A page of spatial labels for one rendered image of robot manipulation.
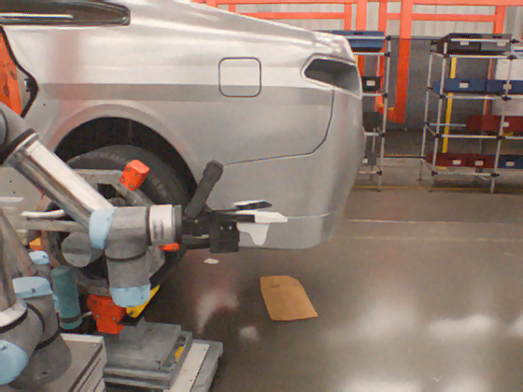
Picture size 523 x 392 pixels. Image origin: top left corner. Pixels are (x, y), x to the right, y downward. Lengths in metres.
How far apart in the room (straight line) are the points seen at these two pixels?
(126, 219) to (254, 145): 1.01
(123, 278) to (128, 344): 1.39
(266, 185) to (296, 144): 0.21
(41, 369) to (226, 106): 1.12
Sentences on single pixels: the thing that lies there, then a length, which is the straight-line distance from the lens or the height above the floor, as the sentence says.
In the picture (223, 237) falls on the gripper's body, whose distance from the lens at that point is 0.78.
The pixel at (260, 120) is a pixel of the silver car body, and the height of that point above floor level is 1.30.
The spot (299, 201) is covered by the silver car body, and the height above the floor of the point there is 0.97.
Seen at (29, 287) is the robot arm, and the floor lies 1.05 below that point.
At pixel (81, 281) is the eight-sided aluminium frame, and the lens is 1.96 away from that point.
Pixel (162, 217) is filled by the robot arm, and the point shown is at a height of 1.24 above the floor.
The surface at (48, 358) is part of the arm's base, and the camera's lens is 1.10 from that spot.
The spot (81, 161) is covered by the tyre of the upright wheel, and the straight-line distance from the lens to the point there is 1.83.
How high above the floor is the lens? 1.49
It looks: 17 degrees down
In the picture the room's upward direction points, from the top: straight up
